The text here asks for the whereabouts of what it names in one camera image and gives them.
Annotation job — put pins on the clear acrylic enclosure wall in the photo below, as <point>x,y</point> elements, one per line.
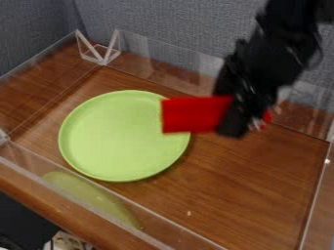
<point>252,194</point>

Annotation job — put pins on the green round plate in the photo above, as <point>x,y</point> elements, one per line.
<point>111,138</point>

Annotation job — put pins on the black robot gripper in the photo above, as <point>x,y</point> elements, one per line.
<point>266,63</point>

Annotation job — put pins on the red rectangular block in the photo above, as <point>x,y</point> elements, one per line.
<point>197,114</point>

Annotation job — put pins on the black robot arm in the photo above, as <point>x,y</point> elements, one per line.
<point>296,18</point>

